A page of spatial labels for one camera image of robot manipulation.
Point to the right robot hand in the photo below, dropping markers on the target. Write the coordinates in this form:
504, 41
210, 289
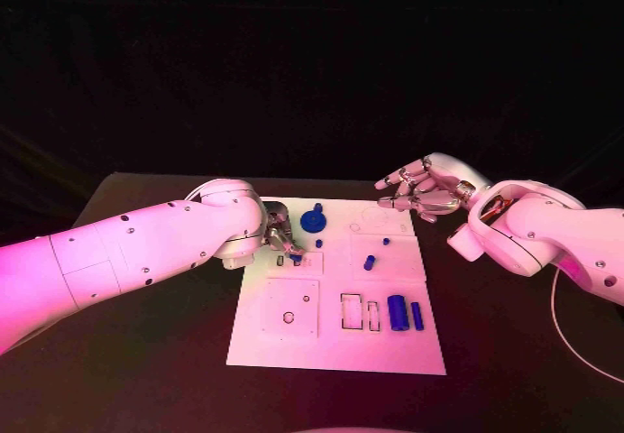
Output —
433, 189

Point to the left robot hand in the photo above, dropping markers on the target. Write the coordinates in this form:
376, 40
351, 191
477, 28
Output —
278, 233

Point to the blue plug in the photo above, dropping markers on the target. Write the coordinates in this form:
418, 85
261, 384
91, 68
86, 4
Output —
295, 257

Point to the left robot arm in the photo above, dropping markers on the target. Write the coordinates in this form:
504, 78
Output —
145, 243

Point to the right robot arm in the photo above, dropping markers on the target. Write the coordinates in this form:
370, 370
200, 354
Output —
540, 233

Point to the white task board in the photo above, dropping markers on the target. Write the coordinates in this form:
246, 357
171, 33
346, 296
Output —
335, 287

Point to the blue gear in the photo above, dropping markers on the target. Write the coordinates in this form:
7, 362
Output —
312, 219

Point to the thick blue cylinder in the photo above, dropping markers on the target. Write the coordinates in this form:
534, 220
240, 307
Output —
397, 313

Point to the thin blue cylinder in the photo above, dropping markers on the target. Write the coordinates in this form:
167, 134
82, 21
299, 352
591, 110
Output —
416, 316

